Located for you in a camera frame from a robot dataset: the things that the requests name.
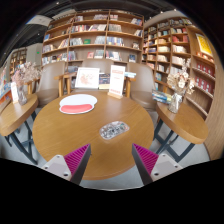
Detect low book display stand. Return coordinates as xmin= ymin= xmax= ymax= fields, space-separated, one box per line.
xmin=0 ymin=63 xmax=13 ymax=113

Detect round wooden side table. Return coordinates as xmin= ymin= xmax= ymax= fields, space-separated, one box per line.
xmin=0 ymin=93 xmax=39 ymax=166
xmin=153 ymin=101 xmax=209 ymax=163

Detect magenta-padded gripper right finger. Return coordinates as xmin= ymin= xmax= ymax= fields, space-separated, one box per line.
xmin=131 ymin=143 xmax=184 ymax=186

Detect curved wooden bookshelf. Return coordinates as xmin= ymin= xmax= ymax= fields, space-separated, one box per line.
xmin=142 ymin=16 xmax=218 ymax=118

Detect white mouse pad red rest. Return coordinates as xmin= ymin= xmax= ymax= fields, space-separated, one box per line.
xmin=58 ymin=93 xmax=98 ymax=115

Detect transparent computer mouse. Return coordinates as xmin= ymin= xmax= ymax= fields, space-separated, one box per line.
xmin=99 ymin=120 xmax=130 ymax=141

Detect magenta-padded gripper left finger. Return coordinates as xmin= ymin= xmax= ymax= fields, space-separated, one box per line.
xmin=41 ymin=143 xmax=92 ymax=186

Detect distant wooden bookshelf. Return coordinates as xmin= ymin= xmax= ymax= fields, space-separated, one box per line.
xmin=8 ymin=47 xmax=28 ymax=76

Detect dark blue book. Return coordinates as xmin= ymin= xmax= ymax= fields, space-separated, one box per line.
xmin=98 ymin=73 xmax=111 ymax=90

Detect glass vase pink dried flowers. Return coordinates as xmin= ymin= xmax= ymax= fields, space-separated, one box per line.
xmin=11 ymin=61 xmax=43 ymax=107

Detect light blue book stack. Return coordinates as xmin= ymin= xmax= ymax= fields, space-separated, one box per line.
xmin=124 ymin=71 xmax=137 ymax=79

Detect glass vase beige dried flowers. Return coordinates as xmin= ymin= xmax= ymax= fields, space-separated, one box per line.
xmin=166 ymin=59 xmax=196 ymax=114

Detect white hanging ceiling panel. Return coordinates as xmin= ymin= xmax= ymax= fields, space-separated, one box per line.
xmin=26 ymin=14 xmax=53 ymax=26

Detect white red sign wooden base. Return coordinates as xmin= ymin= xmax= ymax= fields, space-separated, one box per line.
xmin=107 ymin=64 xmax=127 ymax=100

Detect white framed floral picture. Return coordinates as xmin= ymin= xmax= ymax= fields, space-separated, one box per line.
xmin=74 ymin=66 xmax=101 ymax=90

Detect small white table sign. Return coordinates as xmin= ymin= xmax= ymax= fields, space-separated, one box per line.
xmin=9 ymin=81 xmax=20 ymax=104

